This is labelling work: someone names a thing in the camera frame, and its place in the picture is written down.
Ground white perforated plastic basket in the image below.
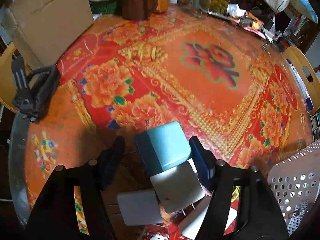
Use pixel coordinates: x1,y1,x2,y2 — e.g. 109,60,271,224
267,140,319,235

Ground white power adapter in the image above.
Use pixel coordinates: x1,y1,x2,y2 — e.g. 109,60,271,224
150,161,205,213

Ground teal small box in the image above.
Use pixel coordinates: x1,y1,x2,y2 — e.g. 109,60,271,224
134,121,191,177

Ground white rectangular box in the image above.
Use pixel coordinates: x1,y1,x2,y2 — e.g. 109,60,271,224
117,189,163,226

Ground red festive tablecloth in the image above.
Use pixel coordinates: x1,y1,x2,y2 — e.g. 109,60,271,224
25,7,312,239

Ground black phone holder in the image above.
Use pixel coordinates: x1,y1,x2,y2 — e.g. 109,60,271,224
11,56,60,122

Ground wooden chair left side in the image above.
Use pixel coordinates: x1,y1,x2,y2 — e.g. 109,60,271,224
0,42,18,113

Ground wooden chair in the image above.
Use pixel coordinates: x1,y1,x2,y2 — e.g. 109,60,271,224
283,46,319,114
0,42,18,113

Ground wooden chair right side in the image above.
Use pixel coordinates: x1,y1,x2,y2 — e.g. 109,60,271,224
283,46,319,114

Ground brown cardboard box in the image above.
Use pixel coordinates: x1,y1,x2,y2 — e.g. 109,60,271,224
1,0,94,69

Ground empty glass jar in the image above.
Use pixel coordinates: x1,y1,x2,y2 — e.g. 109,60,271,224
191,0,212,18

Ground brown ceramic mug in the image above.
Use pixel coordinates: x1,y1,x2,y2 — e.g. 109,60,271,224
121,0,158,21

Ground orange filled glass jar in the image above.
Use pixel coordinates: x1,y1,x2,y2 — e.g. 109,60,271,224
154,0,169,14

